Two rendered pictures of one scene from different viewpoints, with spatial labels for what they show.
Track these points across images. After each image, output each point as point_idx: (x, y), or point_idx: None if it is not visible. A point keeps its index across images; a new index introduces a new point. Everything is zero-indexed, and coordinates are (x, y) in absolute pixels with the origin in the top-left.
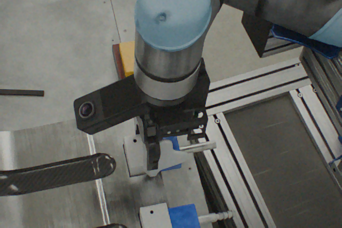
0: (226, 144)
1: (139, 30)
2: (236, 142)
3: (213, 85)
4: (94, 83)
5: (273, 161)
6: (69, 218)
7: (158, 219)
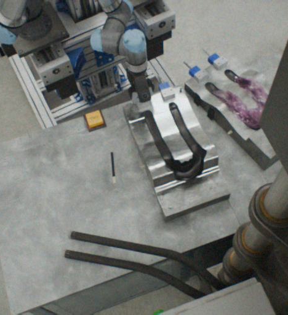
0: None
1: (141, 51)
2: None
3: None
4: (104, 136)
5: None
6: (168, 120)
7: (167, 91)
